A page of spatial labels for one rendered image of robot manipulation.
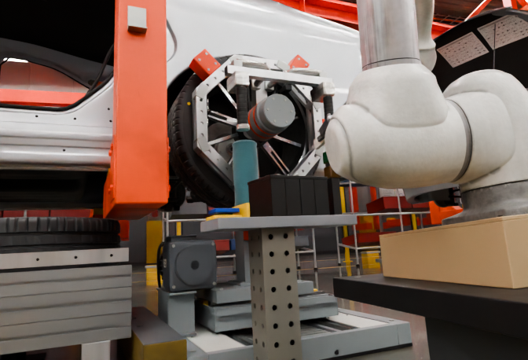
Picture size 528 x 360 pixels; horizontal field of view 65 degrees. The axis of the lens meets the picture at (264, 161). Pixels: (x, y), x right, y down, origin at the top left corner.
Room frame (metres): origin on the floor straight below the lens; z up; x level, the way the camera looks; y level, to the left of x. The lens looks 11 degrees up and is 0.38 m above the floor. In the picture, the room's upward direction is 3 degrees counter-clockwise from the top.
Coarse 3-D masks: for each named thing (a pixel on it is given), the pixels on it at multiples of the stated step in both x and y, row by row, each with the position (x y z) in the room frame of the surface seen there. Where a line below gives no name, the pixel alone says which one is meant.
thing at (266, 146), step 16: (224, 80) 1.63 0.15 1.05; (208, 96) 1.77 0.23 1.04; (224, 96) 1.63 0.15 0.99; (288, 96) 1.74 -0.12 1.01; (288, 128) 1.88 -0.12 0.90; (304, 128) 1.76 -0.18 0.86; (288, 144) 1.75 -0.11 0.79; (304, 144) 1.75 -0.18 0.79; (272, 160) 1.71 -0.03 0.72; (288, 160) 1.86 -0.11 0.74
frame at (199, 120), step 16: (224, 64) 1.51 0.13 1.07; (272, 64) 1.60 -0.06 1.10; (208, 80) 1.49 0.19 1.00; (192, 96) 1.51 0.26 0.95; (304, 96) 1.66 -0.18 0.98; (192, 112) 1.51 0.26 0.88; (320, 112) 1.68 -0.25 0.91; (192, 128) 1.52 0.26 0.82; (208, 144) 1.48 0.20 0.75; (208, 160) 1.53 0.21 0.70; (224, 160) 1.51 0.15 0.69; (304, 160) 1.66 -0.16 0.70; (224, 176) 1.55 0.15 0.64
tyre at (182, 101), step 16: (192, 80) 1.55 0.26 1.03; (176, 112) 1.53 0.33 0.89; (304, 112) 1.76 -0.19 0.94; (176, 128) 1.53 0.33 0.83; (176, 144) 1.55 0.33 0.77; (192, 144) 1.54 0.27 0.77; (176, 160) 1.63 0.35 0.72; (192, 160) 1.54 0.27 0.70; (192, 176) 1.57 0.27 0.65; (208, 176) 1.57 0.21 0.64; (192, 192) 1.73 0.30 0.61; (208, 192) 1.61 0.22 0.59; (224, 192) 1.59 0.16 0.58
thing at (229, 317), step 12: (204, 300) 1.66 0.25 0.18; (300, 300) 1.64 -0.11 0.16; (312, 300) 1.66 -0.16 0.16; (324, 300) 1.69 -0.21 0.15; (336, 300) 1.71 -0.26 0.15; (204, 312) 1.62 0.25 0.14; (216, 312) 1.51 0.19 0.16; (228, 312) 1.53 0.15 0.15; (240, 312) 1.54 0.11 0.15; (300, 312) 1.64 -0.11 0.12; (312, 312) 1.66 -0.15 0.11; (324, 312) 1.69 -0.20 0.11; (336, 312) 1.71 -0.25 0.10; (204, 324) 1.63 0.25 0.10; (216, 324) 1.51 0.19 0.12; (228, 324) 1.52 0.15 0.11; (240, 324) 1.54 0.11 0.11
